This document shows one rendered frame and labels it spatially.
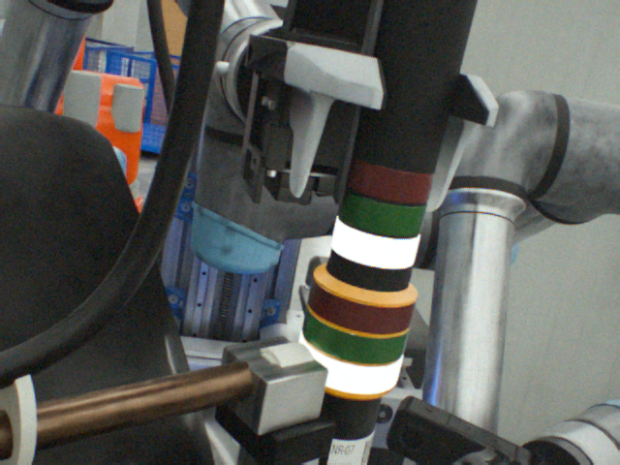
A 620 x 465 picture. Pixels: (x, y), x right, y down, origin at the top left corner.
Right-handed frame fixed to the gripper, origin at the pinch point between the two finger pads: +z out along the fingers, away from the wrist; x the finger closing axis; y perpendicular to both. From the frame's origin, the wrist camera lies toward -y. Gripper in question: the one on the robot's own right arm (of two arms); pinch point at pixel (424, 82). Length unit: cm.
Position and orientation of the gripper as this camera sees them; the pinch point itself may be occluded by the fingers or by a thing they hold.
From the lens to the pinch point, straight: 24.5
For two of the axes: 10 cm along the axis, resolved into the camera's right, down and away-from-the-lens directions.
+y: -1.8, 9.4, 2.8
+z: 2.5, 3.1, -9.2
